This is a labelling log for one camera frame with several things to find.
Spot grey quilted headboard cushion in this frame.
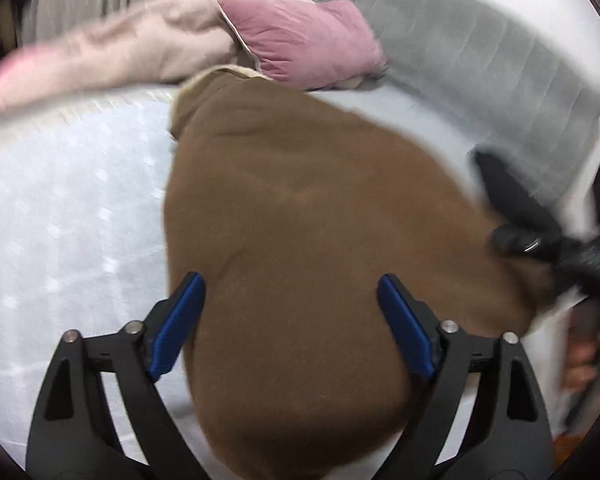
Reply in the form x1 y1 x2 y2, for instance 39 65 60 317
312 0 600 201

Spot person's right hand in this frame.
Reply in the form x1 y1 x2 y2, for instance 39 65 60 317
567 324 600 391

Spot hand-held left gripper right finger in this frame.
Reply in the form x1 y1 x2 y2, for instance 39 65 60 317
377 274 553 480

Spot black cloth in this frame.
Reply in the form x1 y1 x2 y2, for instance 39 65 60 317
474 150 563 236

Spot pink and beige quilt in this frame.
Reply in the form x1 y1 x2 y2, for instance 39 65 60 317
0 0 246 121

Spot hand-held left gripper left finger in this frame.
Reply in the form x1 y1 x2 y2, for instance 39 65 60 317
26 272 211 480

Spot brown coat with fur collar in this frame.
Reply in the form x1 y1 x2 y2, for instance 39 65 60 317
164 66 556 480

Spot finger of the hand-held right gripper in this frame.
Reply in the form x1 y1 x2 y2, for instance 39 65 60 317
490 227 581 271

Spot pink pillow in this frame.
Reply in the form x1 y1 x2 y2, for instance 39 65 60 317
217 0 387 91

